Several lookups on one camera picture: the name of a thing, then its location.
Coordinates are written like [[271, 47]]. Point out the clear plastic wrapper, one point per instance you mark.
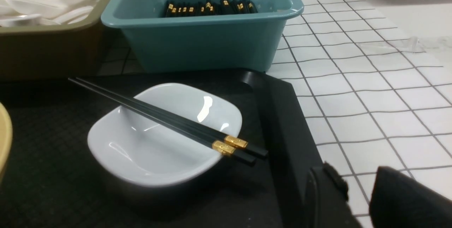
[[410, 45]]

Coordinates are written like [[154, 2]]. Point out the olive plastic bin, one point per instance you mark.
[[40, 52]]

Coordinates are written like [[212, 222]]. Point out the small white square dish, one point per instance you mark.
[[142, 152]]

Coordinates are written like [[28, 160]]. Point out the teal plastic bin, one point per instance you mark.
[[204, 42]]

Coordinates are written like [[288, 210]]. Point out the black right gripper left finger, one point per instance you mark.
[[326, 199]]

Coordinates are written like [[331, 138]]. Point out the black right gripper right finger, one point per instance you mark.
[[398, 201]]

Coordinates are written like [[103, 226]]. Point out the pile of black chopsticks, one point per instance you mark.
[[209, 8]]

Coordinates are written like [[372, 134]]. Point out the white grid tablecloth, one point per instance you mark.
[[367, 110]]

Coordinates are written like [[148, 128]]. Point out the black chopstick gold band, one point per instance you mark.
[[159, 122], [169, 115]]

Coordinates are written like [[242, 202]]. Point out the black textured serving tray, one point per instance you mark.
[[53, 181]]

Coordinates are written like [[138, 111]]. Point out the yellow noodle bowl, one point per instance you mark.
[[6, 137]]

